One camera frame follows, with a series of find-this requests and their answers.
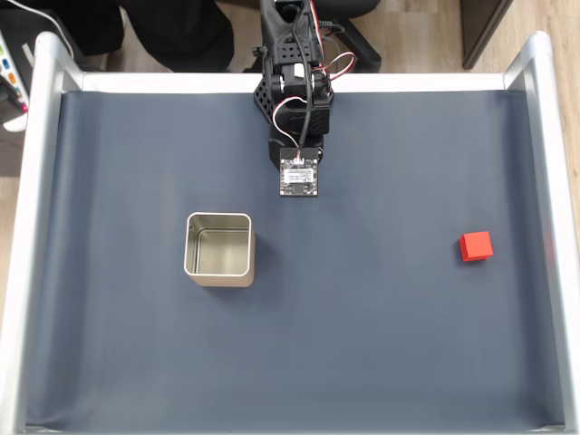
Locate red cube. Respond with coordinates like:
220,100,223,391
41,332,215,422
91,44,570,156
458,230,494,264

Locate square metal tin container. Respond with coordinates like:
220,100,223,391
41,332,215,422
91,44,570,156
183,211,257,288

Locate black office chair base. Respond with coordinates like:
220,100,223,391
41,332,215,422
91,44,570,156
312,0,382,73

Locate person's legs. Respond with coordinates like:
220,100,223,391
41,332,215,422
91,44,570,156
58,0,236,73

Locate dark blue-grey mat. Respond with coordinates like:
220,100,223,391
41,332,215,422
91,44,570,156
24,88,567,431

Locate dark wooden cabinet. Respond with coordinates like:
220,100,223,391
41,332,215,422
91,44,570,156
460,0,516,70

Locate white device with coloured buttons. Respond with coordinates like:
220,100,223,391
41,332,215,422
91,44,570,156
0,31,32,133

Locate black camera cable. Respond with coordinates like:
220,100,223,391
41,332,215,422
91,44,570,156
292,0,318,153

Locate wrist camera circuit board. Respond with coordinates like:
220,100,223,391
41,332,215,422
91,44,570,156
277,147,320,198

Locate white red servo wire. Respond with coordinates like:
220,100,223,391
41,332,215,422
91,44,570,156
273,96,303,151
322,51,358,79

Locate grey cable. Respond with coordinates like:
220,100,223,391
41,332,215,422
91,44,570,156
323,36,342,63

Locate white metal table frame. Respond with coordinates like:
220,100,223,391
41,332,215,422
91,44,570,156
0,30,580,435

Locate white cable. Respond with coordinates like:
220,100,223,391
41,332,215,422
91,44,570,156
15,0,74,60

